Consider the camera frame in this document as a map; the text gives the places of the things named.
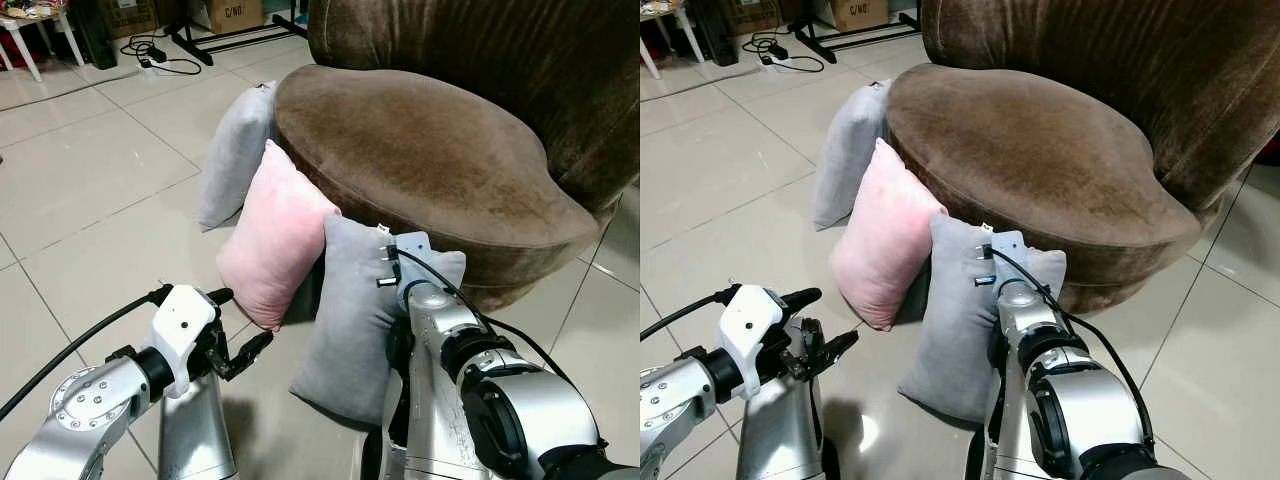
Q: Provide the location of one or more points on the black power adapter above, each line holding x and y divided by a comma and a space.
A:
156, 50
778, 50

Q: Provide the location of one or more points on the silver robot leg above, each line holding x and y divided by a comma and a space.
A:
195, 440
775, 440

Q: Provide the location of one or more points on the white table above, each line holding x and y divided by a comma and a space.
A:
23, 55
648, 58

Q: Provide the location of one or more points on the pink pillow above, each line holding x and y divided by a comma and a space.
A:
275, 235
885, 240

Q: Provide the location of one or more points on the black case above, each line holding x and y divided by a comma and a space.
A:
715, 35
95, 35

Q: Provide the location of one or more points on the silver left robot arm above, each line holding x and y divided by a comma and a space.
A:
675, 400
90, 400

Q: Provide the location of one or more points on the wide grey pillow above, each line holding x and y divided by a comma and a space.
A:
950, 340
345, 340

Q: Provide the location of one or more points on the printed cardboard box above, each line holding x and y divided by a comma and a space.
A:
235, 15
860, 13

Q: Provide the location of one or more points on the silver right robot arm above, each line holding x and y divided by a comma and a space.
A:
1090, 410
520, 410

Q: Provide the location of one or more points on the white power strip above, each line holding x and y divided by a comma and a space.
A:
775, 62
148, 65

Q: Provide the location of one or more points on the brown velvet sofa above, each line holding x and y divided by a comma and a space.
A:
430, 150
1050, 150

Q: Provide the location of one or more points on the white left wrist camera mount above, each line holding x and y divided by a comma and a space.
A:
180, 330
748, 330

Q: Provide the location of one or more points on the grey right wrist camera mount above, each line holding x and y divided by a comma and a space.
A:
415, 250
1008, 250

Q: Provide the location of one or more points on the tall grey pillow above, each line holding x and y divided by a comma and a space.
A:
235, 160
845, 160

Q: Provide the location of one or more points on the black rack base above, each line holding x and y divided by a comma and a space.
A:
190, 45
815, 45

